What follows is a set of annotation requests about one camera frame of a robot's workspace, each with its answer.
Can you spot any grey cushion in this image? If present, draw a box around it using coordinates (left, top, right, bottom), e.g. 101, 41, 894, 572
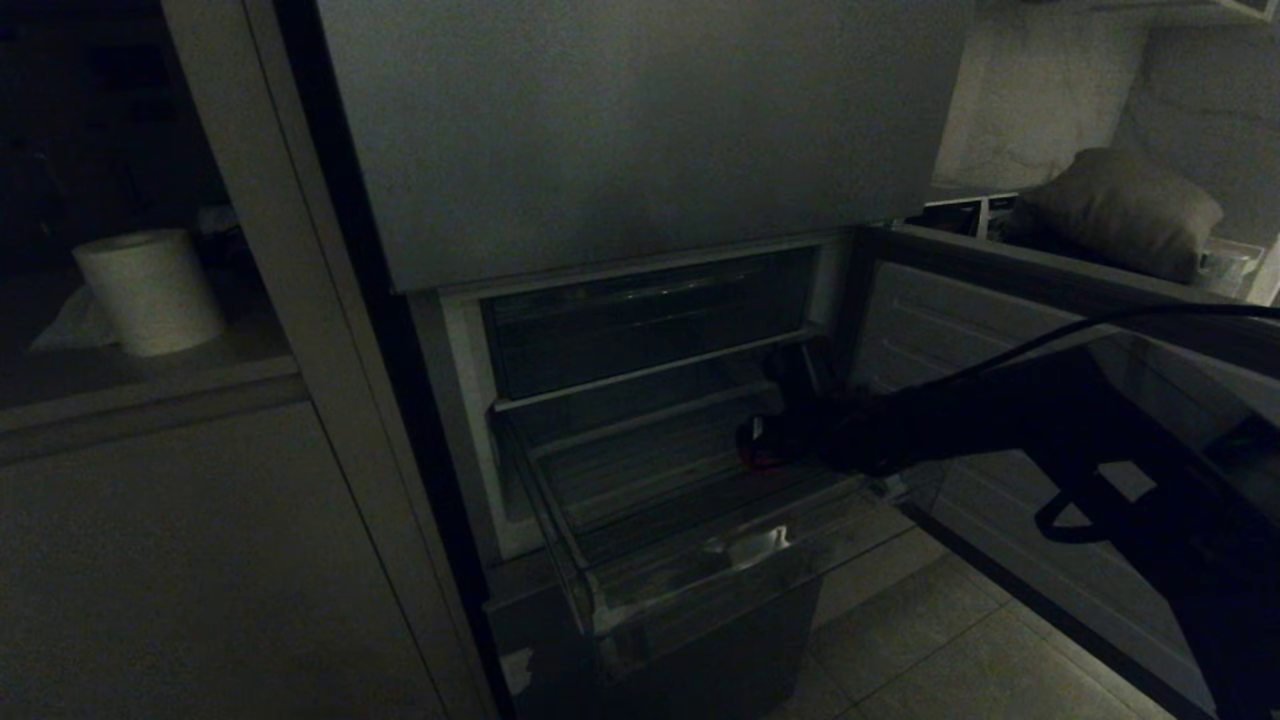
1004, 148, 1225, 285

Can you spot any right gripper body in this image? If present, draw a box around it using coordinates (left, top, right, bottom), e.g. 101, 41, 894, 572
738, 392, 886, 477

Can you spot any white paper towel roll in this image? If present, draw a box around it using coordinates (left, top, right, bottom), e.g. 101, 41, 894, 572
72, 228, 227, 359

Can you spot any clear fridge drawer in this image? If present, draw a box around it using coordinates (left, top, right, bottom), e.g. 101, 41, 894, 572
480, 247, 823, 403
490, 383, 913, 673

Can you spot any white cabinet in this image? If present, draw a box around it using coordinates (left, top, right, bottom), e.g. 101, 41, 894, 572
0, 0, 501, 720

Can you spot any dark grey fridge drawer front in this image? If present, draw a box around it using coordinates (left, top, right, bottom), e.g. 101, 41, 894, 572
484, 574, 827, 720

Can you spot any grey fridge door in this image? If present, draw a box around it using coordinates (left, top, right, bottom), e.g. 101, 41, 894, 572
315, 0, 976, 294

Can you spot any grey fridge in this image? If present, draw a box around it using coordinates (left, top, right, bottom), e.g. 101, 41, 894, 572
275, 0, 976, 720

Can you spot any black cable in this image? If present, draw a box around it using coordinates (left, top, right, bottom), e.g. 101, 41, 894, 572
930, 303, 1280, 391
1033, 468, 1136, 547

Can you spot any open fridge door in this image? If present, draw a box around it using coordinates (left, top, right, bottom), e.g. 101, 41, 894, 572
848, 224, 1280, 720

